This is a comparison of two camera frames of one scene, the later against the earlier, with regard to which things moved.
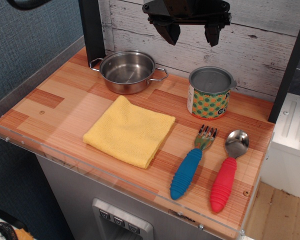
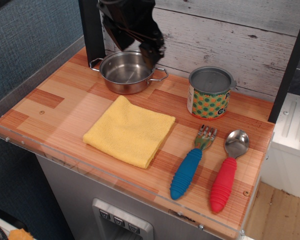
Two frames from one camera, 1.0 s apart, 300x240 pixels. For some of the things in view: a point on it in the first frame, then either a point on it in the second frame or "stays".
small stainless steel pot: x=128 y=72 stays
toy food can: x=209 y=92 stays
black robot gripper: x=213 y=14 to x=128 y=21
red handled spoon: x=236 y=142 stays
